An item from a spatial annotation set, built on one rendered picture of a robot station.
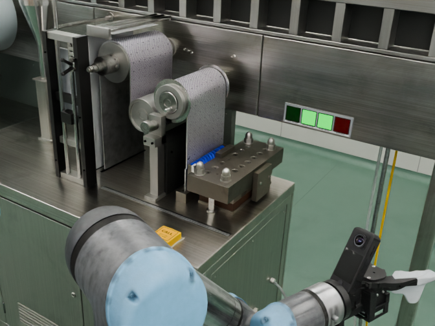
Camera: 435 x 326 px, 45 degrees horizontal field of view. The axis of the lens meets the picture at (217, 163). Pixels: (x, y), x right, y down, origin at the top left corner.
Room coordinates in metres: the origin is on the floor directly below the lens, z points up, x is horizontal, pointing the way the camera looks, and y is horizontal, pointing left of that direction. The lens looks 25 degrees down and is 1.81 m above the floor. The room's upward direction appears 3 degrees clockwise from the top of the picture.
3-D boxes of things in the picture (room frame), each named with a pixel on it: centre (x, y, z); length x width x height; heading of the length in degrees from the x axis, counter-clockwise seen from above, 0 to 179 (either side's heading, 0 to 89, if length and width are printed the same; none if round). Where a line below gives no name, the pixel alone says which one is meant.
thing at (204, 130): (1.72, 0.04, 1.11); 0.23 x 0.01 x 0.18; 149
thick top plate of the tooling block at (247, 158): (1.68, -0.07, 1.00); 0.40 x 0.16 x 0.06; 149
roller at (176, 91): (1.74, 0.10, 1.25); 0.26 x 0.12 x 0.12; 149
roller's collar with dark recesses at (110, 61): (1.75, 0.39, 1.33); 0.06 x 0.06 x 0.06; 59
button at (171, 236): (1.36, 0.15, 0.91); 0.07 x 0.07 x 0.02; 59
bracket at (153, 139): (1.62, 0.22, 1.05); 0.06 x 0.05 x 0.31; 149
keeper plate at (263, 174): (1.65, -0.16, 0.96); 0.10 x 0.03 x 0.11; 149
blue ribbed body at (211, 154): (1.70, 0.03, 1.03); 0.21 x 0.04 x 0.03; 149
